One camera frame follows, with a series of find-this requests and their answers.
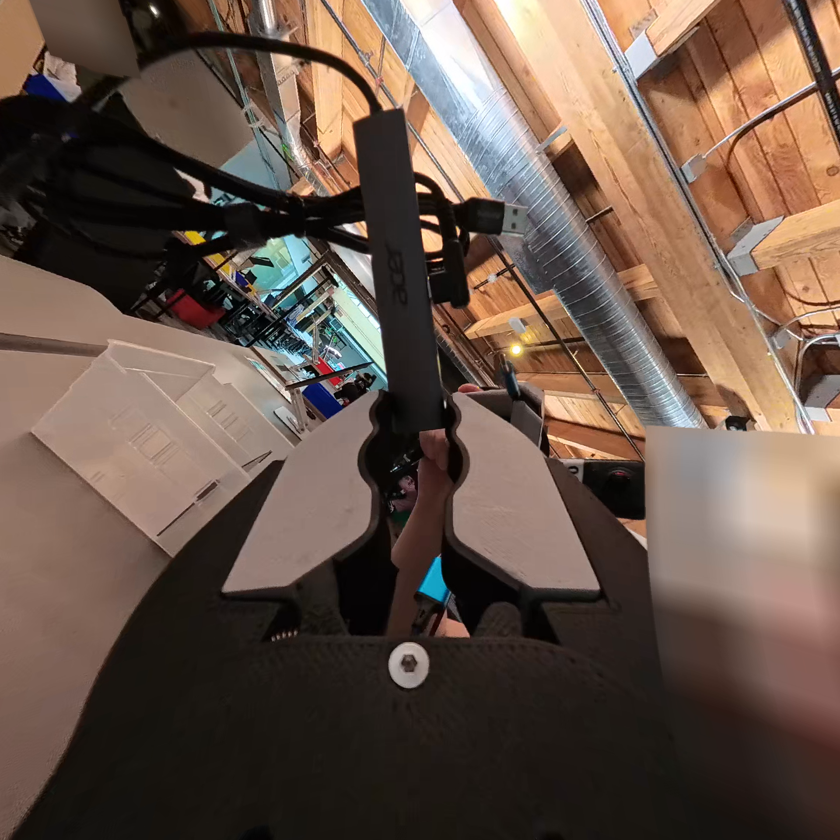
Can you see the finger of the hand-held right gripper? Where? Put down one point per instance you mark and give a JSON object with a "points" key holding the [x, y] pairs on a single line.
{"points": [[528, 423]]}

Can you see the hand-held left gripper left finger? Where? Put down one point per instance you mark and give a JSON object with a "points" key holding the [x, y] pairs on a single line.
{"points": [[308, 518]]}

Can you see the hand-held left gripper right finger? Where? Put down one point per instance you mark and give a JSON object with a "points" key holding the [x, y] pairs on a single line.
{"points": [[518, 518]]}

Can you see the dark grey usb hub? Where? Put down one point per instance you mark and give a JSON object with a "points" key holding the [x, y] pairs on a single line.
{"points": [[400, 275]]}

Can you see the person's right forearm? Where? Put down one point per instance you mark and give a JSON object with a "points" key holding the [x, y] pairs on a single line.
{"points": [[417, 558]]}

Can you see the person's right hand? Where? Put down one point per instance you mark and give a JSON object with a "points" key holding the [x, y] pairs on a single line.
{"points": [[435, 456]]}

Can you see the blue bin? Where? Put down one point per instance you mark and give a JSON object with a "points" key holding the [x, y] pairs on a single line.
{"points": [[323, 400]]}

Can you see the clear acrylic box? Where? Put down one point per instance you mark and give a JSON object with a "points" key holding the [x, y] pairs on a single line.
{"points": [[144, 446]]}

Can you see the red bin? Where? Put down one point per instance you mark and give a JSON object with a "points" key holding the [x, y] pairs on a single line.
{"points": [[193, 308]]}

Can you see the grey metal rod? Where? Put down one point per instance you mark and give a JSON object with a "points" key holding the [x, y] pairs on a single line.
{"points": [[52, 344]]}

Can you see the large ribbed metal duct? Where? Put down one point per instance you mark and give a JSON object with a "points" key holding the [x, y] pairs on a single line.
{"points": [[558, 229]]}

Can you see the thin metal duct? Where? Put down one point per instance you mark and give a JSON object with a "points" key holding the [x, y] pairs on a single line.
{"points": [[279, 85]]}

